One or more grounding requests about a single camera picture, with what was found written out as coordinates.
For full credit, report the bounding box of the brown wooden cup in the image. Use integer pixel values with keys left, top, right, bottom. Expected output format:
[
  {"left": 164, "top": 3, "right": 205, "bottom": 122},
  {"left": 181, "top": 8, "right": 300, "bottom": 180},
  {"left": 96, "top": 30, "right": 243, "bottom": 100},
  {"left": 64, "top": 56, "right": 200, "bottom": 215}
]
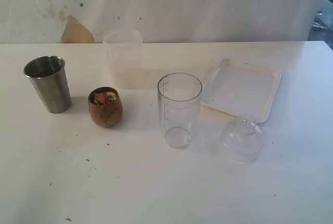
[{"left": 88, "top": 86, "right": 123, "bottom": 128}]

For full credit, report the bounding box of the small wooden block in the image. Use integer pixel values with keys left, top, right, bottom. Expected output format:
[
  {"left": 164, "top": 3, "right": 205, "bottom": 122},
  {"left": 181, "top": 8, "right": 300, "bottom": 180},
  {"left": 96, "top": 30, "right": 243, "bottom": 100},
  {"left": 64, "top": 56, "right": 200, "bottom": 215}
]
[{"left": 93, "top": 91, "right": 107, "bottom": 106}]

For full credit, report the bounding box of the stainless steel cup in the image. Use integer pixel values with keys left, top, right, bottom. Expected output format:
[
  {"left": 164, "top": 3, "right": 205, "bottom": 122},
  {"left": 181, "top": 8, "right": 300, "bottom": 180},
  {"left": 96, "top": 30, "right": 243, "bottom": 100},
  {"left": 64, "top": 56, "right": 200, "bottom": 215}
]
[{"left": 23, "top": 55, "right": 72, "bottom": 114}]

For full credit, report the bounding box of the gold coin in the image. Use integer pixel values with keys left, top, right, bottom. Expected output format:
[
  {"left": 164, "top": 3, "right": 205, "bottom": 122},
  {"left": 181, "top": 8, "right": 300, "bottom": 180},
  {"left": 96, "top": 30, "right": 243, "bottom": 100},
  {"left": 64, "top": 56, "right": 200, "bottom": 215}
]
[{"left": 106, "top": 91, "right": 117, "bottom": 102}]

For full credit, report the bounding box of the clear plastic shaker cup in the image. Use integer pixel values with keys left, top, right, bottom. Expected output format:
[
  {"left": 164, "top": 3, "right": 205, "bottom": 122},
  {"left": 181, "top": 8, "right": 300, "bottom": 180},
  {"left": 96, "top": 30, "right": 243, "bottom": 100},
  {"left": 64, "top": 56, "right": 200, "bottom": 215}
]
[{"left": 157, "top": 72, "right": 203, "bottom": 149}]

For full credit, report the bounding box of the clear dome shaker lid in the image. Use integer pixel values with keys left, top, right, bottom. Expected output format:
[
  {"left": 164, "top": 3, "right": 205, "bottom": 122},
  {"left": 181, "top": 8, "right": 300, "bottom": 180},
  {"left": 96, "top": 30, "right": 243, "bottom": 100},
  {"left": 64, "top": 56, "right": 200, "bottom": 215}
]
[{"left": 220, "top": 114, "right": 264, "bottom": 162}]

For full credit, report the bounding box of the translucent plastic container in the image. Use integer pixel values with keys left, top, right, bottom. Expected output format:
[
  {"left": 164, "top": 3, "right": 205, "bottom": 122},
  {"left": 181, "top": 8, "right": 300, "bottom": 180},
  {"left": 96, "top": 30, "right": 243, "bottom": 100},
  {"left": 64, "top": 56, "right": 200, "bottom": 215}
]
[{"left": 103, "top": 29, "right": 143, "bottom": 89}]

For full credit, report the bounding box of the white rectangular tray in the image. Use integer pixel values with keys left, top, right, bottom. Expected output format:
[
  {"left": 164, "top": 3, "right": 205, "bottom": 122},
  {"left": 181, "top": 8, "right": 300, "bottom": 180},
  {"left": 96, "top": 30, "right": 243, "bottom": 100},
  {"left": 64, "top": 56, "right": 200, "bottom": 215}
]
[{"left": 201, "top": 58, "right": 281, "bottom": 123}]

